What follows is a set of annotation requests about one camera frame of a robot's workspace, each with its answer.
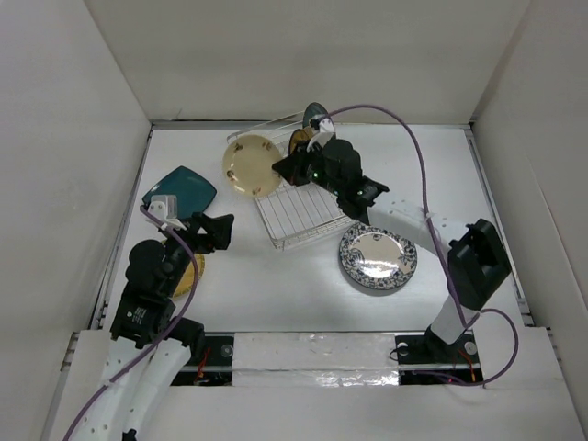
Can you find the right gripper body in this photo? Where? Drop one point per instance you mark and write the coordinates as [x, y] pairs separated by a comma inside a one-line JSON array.
[[315, 166]]

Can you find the square teal plate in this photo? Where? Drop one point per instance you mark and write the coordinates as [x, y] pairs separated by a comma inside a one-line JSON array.
[[193, 192]]

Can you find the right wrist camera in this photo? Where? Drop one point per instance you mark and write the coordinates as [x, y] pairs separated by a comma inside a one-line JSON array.
[[323, 130]]

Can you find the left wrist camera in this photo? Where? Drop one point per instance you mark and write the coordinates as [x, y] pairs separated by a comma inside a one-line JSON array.
[[163, 207]]

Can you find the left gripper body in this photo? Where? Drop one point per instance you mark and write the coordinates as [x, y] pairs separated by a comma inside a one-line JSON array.
[[200, 241]]

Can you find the round teal plate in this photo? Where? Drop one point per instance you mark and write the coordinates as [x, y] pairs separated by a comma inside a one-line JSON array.
[[313, 110]]

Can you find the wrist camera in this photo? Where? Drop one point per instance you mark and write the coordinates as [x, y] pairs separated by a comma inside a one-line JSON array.
[[323, 130], [163, 207]]

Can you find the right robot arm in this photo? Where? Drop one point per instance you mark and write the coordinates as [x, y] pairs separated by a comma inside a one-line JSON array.
[[471, 255]]

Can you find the blue floral white plate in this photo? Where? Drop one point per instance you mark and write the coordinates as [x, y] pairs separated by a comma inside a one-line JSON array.
[[376, 259]]

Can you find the brown gold patterned plate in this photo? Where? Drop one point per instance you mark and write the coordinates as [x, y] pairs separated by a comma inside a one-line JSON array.
[[299, 139]]

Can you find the cream plate with characters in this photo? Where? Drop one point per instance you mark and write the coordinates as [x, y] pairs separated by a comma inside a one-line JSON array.
[[247, 166]]

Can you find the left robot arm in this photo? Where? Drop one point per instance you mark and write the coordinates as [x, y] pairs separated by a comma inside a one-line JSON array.
[[150, 338]]

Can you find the wire dish rack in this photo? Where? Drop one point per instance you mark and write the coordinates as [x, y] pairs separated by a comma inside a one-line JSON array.
[[294, 215]]

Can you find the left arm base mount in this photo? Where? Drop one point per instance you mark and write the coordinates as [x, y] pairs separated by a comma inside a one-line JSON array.
[[213, 367]]

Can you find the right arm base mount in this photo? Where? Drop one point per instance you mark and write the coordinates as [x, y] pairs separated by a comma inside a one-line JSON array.
[[423, 359]]

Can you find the yellow plate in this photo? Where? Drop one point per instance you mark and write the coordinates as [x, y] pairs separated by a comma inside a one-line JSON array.
[[190, 273]]

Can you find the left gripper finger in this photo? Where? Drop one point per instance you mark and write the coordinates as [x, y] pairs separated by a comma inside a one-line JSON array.
[[219, 240], [218, 224]]

